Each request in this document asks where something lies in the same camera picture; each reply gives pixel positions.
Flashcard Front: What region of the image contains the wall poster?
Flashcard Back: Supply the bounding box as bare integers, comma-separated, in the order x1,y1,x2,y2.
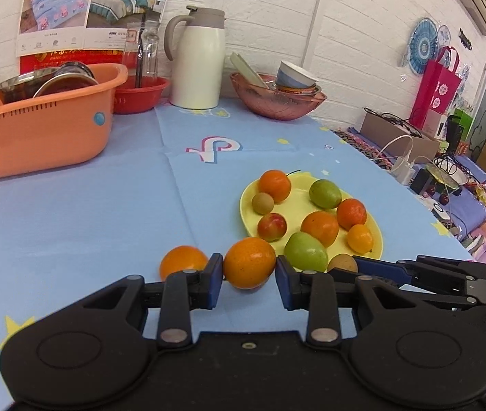
15,0,178,75

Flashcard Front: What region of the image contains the small orange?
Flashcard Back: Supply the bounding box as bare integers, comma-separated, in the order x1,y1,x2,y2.
159,245,209,281

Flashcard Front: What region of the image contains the blue round paper fan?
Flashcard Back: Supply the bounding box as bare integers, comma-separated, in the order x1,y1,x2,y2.
400,18,439,78

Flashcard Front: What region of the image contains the yellow plastic plate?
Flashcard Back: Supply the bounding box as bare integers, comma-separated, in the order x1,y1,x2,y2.
239,172,384,273

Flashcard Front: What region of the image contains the white thermos jug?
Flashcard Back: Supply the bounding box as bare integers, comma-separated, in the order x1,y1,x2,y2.
164,5,226,110

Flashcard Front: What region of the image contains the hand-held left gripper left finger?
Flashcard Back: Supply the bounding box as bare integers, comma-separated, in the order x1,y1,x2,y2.
82,252,225,350

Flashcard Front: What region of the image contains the pink glass bowl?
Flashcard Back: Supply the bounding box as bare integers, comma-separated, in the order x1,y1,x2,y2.
230,71,327,121

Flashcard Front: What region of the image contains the red plastic basket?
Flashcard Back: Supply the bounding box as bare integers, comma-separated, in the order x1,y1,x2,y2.
113,75,170,115

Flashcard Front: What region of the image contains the small black device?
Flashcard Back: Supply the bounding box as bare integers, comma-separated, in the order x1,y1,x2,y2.
410,168,436,195

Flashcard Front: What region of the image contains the white cable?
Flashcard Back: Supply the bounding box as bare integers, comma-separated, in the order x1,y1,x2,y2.
373,135,415,167

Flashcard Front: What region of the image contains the orange with dark stem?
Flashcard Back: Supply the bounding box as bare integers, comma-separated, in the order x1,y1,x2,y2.
258,170,302,203

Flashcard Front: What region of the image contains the red apple front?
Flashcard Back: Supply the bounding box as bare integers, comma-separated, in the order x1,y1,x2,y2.
257,213,288,242

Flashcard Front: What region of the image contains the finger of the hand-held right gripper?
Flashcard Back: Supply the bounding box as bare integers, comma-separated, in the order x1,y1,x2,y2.
397,254,486,282
352,256,468,304

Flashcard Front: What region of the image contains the blue and white bowl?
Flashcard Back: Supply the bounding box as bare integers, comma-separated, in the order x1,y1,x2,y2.
278,60,318,88

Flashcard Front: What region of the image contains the cardboard box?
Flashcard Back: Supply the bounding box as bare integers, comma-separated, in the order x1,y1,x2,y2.
360,111,440,164

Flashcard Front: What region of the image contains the small yellow-orange citrus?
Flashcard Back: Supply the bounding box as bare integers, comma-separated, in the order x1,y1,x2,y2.
346,224,374,254

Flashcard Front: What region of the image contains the orange plastic basket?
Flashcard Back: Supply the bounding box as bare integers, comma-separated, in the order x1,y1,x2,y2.
0,63,129,181

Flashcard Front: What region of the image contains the blue printed tablecloth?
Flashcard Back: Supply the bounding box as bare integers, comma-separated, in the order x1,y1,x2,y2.
0,96,475,411

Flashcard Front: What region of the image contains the large oval orange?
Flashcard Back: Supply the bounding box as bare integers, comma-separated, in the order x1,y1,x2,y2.
223,237,277,289

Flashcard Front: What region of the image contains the black speaker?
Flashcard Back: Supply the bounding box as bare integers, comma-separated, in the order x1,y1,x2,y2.
445,115,465,155

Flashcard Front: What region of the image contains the white charger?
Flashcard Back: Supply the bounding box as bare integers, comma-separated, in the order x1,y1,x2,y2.
392,156,417,186

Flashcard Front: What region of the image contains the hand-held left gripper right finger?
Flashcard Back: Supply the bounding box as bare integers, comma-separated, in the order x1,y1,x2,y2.
275,254,413,345

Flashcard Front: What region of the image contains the round orange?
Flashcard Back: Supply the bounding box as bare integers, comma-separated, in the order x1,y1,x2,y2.
336,198,367,231
300,211,340,248

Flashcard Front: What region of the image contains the steel bowl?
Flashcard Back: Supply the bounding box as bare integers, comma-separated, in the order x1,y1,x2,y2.
0,71,59,104
33,61,98,98

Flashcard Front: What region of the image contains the small brown round fruit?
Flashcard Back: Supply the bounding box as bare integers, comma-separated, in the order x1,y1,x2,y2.
327,253,359,273
251,192,275,215

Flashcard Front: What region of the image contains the pink gift bag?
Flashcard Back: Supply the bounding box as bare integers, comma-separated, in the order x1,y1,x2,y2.
412,46,462,126

